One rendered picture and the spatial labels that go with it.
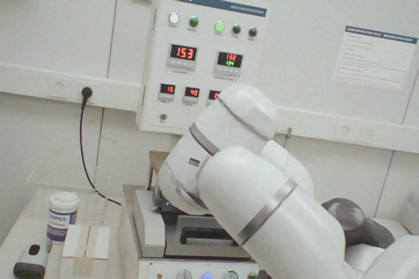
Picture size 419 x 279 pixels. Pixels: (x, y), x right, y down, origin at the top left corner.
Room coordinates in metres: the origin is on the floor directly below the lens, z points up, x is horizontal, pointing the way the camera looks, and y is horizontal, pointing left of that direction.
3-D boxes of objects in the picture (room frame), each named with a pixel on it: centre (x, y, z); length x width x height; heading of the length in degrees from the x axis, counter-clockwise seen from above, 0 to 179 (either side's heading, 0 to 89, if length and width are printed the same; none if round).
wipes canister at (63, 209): (1.35, 0.39, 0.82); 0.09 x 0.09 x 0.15
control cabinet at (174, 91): (1.42, 0.05, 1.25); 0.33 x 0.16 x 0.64; 107
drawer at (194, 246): (1.21, -0.02, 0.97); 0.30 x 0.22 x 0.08; 17
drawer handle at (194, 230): (1.08, -0.06, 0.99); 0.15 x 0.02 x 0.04; 107
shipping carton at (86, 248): (1.21, 0.28, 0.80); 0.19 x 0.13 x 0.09; 9
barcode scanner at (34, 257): (1.19, 0.41, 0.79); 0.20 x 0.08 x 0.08; 9
